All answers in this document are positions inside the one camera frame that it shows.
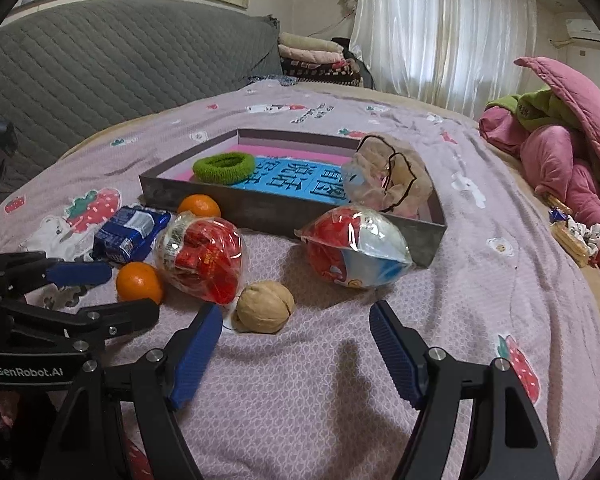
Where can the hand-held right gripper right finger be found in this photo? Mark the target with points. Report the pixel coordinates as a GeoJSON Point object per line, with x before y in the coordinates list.
{"type": "Point", "coordinates": [395, 355]}

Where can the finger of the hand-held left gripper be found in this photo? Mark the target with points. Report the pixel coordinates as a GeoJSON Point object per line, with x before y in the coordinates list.
{"type": "Point", "coordinates": [125, 316]}
{"type": "Point", "coordinates": [80, 273]}

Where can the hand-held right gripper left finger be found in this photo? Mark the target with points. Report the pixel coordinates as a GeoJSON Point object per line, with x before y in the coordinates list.
{"type": "Point", "coordinates": [195, 355]}

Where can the orange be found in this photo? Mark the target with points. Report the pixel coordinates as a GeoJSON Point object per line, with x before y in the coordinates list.
{"type": "Point", "coordinates": [200, 206]}
{"type": "Point", "coordinates": [139, 284]}

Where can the blue snack packet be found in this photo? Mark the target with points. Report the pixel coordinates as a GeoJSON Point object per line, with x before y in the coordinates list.
{"type": "Point", "coordinates": [125, 235]}

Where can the walnut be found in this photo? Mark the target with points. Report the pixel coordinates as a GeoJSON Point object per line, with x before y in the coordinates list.
{"type": "Point", "coordinates": [265, 307]}

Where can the red white snack bag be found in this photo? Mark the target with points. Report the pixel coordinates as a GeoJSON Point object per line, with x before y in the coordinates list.
{"type": "Point", "coordinates": [350, 250]}

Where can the grey cardboard box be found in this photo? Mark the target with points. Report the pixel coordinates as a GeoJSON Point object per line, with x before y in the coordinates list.
{"type": "Point", "coordinates": [260, 210]}

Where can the red snack bag left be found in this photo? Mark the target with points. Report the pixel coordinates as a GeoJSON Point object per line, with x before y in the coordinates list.
{"type": "Point", "coordinates": [205, 260]}

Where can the pink strawberry print bedsheet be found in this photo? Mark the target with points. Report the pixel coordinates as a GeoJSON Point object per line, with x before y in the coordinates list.
{"type": "Point", "coordinates": [290, 400]}

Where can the green hair scrunchie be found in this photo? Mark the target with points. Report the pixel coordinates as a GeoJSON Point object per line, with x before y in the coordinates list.
{"type": "Point", "coordinates": [205, 172]}

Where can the grey quilted sofa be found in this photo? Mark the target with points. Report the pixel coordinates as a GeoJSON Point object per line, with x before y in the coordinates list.
{"type": "Point", "coordinates": [105, 70]}

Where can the clear biscuit pack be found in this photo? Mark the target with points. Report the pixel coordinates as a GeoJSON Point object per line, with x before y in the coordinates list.
{"type": "Point", "coordinates": [570, 242]}

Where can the blue candy wrapper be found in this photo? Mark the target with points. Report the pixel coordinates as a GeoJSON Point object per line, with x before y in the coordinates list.
{"type": "Point", "coordinates": [558, 215]}

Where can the yellow biscuit pack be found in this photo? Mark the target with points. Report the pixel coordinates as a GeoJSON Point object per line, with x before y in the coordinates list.
{"type": "Point", "coordinates": [559, 201]}

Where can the white floral scrunchie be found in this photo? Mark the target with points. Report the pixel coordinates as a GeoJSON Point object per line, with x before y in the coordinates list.
{"type": "Point", "coordinates": [587, 235]}

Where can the pink quilt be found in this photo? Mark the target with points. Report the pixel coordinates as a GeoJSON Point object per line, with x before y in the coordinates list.
{"type": "Point", "coordinates": [555, 155]}

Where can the dark floral cloth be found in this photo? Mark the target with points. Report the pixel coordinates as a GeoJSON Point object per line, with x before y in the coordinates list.
{"type": "Point", "coordinates": [272, 80]}

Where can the green cloth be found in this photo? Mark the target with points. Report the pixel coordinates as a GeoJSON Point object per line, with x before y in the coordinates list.
{"type": "Point", "coordinates": [535, 110]}

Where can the checkered folded blanket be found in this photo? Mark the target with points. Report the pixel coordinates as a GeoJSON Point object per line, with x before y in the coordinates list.
{"type": "Point", "coordinates": [325, 76]}

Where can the black cloth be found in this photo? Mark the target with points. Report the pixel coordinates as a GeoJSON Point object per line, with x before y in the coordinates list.
{"type": "Point", "coordinates": [362, 67]}

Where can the pink folded blanket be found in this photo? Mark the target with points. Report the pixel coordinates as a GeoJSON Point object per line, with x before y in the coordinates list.
{"type": "Point", "coordinates": [310, 57]}

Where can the white curtain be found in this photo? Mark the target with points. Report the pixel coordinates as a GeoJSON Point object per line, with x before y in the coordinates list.
{"type": "Point", "coordinates": [430, 35]}

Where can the beige folded blanket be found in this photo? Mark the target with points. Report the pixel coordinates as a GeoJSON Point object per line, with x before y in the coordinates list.
{"type": "Point", "coordinates": [307, 41]}

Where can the white air conditioner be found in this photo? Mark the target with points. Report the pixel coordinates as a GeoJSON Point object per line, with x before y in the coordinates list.
{"type": "Point", "coordinates": [585, 31]}

